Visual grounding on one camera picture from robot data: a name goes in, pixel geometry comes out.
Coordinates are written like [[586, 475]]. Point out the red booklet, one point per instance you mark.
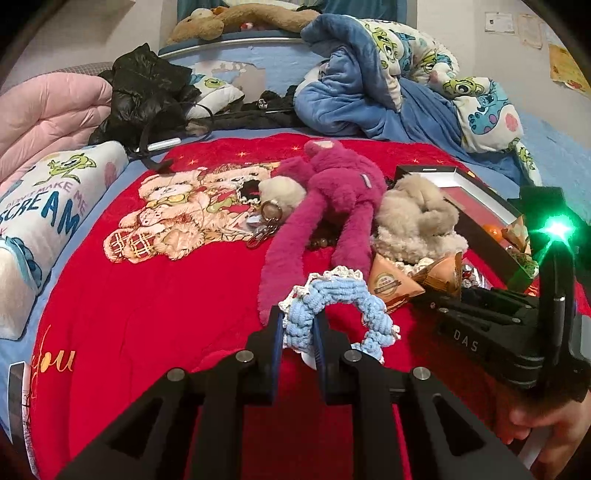
[[475, 196]]

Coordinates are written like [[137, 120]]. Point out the white wall certificate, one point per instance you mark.
[[529, 31], [499, 22]]

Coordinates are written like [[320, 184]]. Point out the orange triangular snack packet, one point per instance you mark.
[[392, 281], [443, 274], [517, 230]]

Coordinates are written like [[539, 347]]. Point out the dark clothing pile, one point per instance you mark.
[[249, 121]]

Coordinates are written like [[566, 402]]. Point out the small white printed pillow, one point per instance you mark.
[[217, 90]]

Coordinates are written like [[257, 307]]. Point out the blue scrunchie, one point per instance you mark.
[[341, 300]]

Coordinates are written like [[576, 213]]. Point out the blue bed sheet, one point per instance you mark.
[[554, 138]]

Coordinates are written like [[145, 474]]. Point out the pink plush bear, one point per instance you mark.
[[341, 184]]

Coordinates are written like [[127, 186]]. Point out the black cardboard box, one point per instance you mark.
[[480, 247]]

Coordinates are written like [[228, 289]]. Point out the large white printed pillow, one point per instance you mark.
[[46, 207]]

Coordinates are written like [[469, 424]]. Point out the black puffer jacket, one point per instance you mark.
[[138, 83]]

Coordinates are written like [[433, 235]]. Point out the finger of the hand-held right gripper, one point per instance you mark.
[[508, 296], [461, 308]]

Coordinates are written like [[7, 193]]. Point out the pink quilt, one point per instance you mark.
[[46, 115]]

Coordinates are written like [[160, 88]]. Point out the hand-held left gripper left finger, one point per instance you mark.
[[276, 332]]

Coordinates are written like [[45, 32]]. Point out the yellow wall poster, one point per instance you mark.
[[570, 69]]

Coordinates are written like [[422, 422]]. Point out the silver bed rail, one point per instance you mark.
[[231, 42]]

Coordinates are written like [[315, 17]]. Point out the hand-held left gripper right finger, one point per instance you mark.
[[323, 353]]

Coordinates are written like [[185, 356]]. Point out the brown plush dog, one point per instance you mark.
[[258, 16]]

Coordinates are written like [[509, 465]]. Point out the person's right hand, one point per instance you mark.
[[554, 429]]

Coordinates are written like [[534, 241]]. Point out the blue cartoon printed blanket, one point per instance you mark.
[[351, 69]]

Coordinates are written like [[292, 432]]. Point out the beige fluffy plush toy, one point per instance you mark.
[[415, 217]]

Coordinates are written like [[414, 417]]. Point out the red printed blanket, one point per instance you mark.
[[138, 300]]

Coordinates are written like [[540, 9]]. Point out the glossy flat object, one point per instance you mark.
[[18, 392]]

